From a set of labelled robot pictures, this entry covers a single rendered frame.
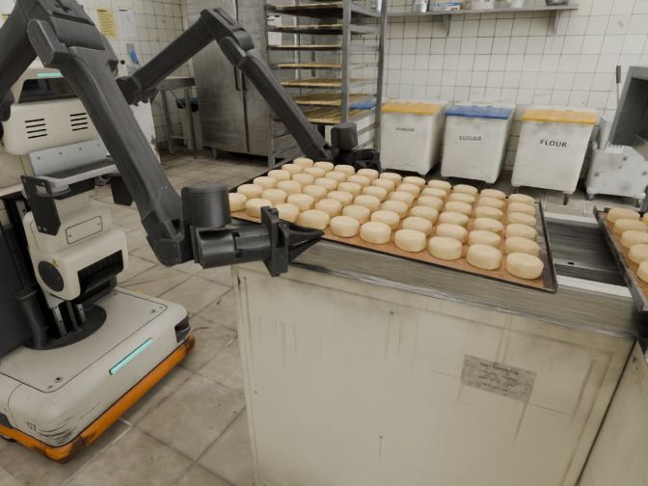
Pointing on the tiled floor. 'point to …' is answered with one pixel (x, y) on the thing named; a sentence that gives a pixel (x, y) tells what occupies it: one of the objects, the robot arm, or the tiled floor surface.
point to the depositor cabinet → (622, 425)
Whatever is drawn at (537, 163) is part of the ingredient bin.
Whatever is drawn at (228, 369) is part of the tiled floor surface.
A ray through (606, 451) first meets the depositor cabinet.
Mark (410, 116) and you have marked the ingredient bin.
